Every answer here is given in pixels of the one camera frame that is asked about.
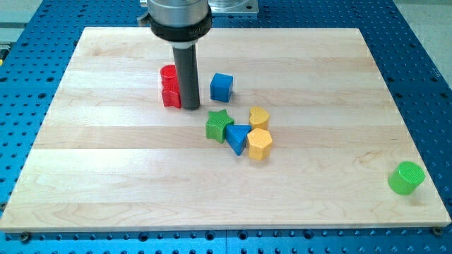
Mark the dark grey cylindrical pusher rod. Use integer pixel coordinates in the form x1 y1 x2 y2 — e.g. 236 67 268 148
172 45 200 110

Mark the blue cube block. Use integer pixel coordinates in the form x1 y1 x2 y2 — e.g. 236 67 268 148
210 73 233 102

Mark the yellow heart block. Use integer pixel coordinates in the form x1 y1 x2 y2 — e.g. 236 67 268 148
249 106 270 130

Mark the red cylinder block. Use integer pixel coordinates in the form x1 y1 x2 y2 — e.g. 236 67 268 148
160 64 177 87

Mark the red star block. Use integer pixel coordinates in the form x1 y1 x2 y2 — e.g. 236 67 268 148
162 86 182 109

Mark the green star block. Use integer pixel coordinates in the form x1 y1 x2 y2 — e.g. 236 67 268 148
206 109 234 143

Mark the blue triangle block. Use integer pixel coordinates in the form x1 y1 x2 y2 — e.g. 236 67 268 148
226 124 251 156

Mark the yellow hexagon block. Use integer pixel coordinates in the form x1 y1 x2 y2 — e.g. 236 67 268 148
247 128 273 160

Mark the light wooden board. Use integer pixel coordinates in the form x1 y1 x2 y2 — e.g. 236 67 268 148
1 27 451 232

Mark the green cylinder block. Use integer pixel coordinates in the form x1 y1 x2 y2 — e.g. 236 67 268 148
388 161 426 195

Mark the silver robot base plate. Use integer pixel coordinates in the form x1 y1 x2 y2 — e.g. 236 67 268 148
208 0 259 16

